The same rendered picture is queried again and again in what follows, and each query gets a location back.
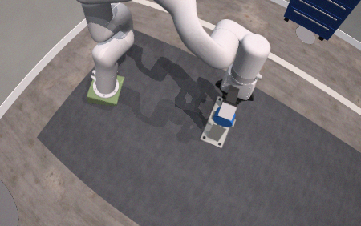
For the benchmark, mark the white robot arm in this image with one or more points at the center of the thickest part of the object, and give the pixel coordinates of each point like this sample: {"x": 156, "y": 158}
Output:
{"x": 104, "y": 21}

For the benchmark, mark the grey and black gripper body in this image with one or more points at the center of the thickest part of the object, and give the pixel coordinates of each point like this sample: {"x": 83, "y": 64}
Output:
{"x": 245, "y": 90}

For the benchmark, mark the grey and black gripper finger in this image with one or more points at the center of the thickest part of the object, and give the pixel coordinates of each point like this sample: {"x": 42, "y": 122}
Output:
{"x": 218, "y": 84}
{"x": 251, "y": 98}

